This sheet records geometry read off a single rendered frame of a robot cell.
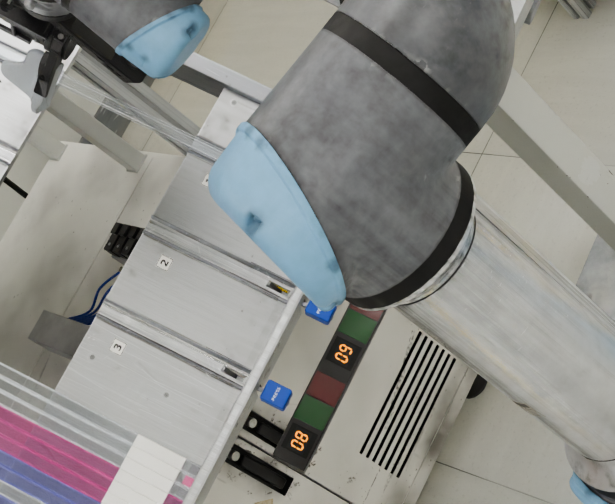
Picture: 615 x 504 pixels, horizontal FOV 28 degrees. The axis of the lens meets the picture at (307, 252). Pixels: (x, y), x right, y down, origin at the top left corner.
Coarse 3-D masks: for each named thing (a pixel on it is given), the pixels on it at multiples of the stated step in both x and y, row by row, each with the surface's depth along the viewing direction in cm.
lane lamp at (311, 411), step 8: (304, 400) 141; (312, 400) 141; (304, 408) 140; (312, 408) 140; (320, 408) 140; (328, 408) 140; (296, 416) 140; (304, 416) 140; (312, 416) 140; (320, 416) 140; (328, 416) 140; (312, 424) 140; (320, 424) 140
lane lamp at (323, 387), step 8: (320, 376) 141; (328, 376) 141; (312, 384) 141; (320, 384) 141; (328, 384) 141; (336, 384) 141; (344, 384) 141; (312, 392) 141; (320, 392) 141; (328, 392) 141; (336, 392) 141; (320, 400) 141; (328, 400) 140; (336, 400) 140
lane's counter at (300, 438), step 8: (296, 424) 140; (288, 432) 140; (296, 432) 140; (304, 432) 140; (312, 432) 140; (288, 440) 139; (296, 440) 139; (304, 440) 139; (312, 440) 139; (288, 448) 139; (296, 448) 139; (304, 448) 139; (304, 456) 139
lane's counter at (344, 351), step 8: (336, 344) 142; (344, 344) 142; (352, 344) 142; (328, 352) 142; (336, 352) 142; (344, 352) 142; (352, 352) 142; (328, 360) 142; (336, 360) 142; (344, 360) 142; (352, 360) 142; (344, 368) 141
